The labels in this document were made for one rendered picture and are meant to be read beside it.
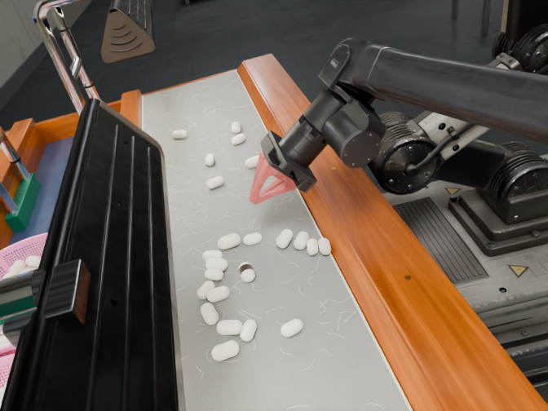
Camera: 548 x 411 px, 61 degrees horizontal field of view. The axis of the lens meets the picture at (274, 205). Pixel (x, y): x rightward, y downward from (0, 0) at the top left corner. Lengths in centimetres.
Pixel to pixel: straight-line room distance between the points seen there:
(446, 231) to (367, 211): 43
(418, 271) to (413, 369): 15
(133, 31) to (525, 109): 54
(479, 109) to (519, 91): 4
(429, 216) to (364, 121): 64
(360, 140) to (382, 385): 29
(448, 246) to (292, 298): 53
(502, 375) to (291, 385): 23
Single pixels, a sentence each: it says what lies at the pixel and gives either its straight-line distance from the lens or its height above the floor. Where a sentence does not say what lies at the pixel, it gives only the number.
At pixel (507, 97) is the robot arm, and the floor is 103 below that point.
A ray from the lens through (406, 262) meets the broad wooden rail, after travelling 67.
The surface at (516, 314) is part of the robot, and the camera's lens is 109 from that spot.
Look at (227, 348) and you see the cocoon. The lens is 62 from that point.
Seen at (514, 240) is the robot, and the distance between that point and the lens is 113.
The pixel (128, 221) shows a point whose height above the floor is 108.
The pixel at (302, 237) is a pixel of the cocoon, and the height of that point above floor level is 76.
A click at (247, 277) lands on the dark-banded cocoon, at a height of 76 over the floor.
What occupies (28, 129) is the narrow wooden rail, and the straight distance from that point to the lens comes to 152.
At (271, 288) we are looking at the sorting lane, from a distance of 70.
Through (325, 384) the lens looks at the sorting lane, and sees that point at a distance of 59.
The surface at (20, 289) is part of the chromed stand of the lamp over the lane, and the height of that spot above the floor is 112.
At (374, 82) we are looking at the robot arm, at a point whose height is 100.
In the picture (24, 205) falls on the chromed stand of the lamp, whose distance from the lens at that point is 124.
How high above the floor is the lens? 124
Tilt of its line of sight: 36 degrees down
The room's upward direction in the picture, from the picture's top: 13 degrees counter-clockwise
